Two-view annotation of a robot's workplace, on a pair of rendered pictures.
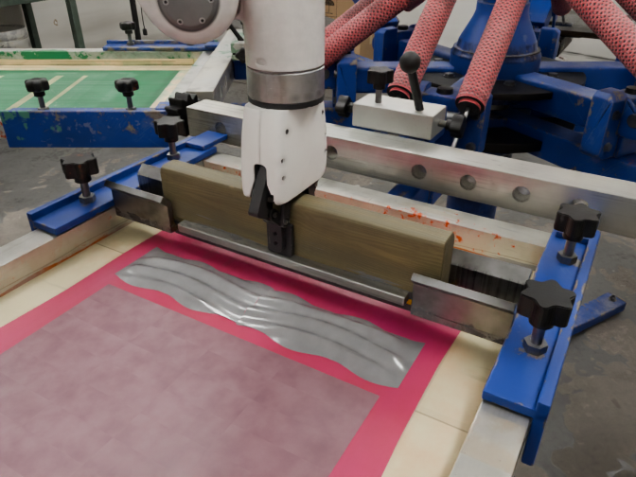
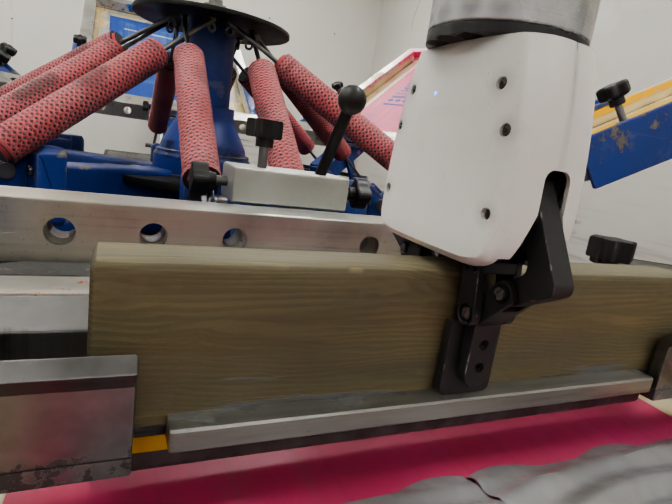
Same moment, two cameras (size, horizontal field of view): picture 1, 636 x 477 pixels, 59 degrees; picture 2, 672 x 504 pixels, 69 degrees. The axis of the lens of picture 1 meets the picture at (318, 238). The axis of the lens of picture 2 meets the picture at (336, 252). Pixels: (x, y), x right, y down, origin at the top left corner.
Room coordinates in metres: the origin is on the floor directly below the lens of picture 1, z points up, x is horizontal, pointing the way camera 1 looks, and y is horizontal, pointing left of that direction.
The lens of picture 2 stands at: (0.46, 0.28, 1.11)
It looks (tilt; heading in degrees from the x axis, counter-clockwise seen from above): 12 degrees down; 304
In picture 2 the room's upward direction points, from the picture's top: 8 degrees clockwise
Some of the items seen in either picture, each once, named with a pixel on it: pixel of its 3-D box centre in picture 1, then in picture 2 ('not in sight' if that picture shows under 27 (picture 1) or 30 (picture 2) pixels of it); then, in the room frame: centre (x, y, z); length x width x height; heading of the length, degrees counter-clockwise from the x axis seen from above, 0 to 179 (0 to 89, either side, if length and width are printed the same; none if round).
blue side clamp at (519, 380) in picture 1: (546, 320); not in sight; (0.43, -0.23, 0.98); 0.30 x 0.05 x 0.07; 150
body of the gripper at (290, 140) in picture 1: (287, 138); (484, 141); (0.54, 0.03, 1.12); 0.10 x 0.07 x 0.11; 150
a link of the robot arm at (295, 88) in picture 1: (290, 77); (500, 14); (0.55, 0.03, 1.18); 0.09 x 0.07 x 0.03; 150
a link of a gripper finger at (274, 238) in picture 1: (273, 231); (488, 340); (0.52, 0.05, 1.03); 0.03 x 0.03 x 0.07; 60
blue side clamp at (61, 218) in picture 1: (137, 194); not in sight; (0.71, 0.26, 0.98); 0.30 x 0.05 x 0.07; 150
